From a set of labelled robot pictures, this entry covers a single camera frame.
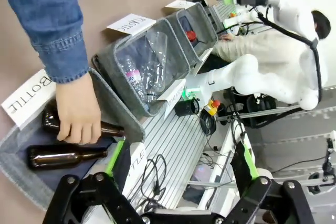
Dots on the brown glass beer bottle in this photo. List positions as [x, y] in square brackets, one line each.
[50, 119]
[57, 157]

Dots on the grey felt bottle basket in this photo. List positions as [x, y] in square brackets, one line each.
[115, 103]

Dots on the background person in beige sweater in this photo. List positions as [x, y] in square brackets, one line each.
[262, 45]

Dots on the black equipment box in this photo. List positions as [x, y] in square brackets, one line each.
[260, 113]

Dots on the person's right hand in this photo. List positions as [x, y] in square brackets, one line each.
[78, 108]

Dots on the grooved aluminium table plate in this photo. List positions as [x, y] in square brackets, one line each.
[178, 134]

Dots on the black cup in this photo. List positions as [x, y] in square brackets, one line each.
[185, 108]

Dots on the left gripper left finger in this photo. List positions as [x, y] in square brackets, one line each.
[110, 161]

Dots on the white can label card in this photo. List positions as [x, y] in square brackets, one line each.
[181, 4]

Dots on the small clear plastic bottle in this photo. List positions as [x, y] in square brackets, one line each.
[131, 72]

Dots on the background person's hand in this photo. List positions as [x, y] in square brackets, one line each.
[226, 37]

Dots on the grey felt can basket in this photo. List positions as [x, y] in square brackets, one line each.
[202, 16]

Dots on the person's denim-sleeved right forearm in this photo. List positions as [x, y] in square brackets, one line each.
[44, 11]

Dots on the grey felt plastic basket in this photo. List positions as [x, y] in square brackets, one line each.
[105, 64]

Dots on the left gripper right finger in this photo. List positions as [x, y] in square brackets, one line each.
[240, 166]

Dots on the white power strip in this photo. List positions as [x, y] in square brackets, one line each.
[233, 20]

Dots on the white BOTTLE label card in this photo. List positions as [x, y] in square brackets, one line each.
[23, 98]
[136, 161]

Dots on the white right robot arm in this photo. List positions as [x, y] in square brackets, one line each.
[288, 11]

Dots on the large clear plastic bottle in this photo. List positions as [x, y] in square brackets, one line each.
[157, 51]

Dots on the yellow emergency stop button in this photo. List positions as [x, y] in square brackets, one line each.
[211, 108]

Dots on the white PLASTIC label card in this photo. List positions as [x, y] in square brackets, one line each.
[131, 23]
[174, 95]

